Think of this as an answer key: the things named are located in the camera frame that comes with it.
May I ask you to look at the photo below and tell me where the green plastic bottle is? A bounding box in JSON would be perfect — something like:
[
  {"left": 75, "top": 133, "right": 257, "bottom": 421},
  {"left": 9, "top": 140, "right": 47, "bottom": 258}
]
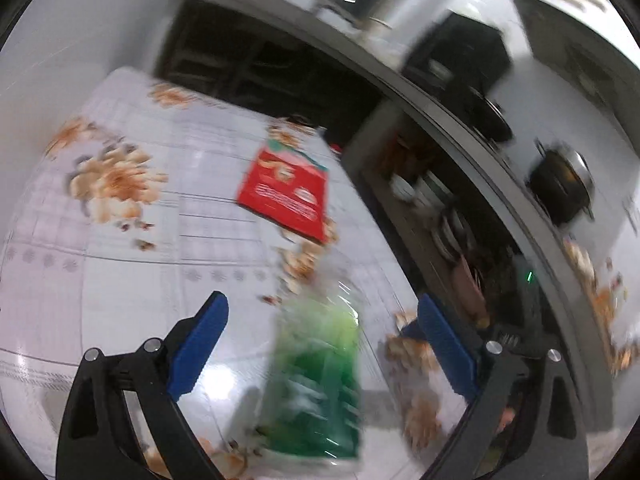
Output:
[{"left": 257, "top": 266, "right": 362, "bottom": 464}]

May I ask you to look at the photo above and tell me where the floral tablecloth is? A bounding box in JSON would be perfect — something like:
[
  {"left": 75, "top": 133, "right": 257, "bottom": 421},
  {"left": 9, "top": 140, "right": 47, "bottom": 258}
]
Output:
[{"left": 0, "top": 65, "right": 471, "bottom": 480}]

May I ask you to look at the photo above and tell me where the black cooking pot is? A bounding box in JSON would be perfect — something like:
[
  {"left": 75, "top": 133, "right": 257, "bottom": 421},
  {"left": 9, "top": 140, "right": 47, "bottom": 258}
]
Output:
[{"left": 526, "top": 139, "right": 594, "bottom": 226}]

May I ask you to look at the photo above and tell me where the red snack packet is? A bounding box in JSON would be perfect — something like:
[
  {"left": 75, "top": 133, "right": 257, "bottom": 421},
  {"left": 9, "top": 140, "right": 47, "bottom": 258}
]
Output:
[{"left": 236, "top": 140, "right": 329, "bottom": 243}]

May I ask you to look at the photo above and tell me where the black stove appliance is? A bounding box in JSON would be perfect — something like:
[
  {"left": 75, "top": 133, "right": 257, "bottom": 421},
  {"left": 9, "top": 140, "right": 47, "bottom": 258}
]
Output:
[{"left": 401, "top": 12, "right": 513, "bottom": 144}]

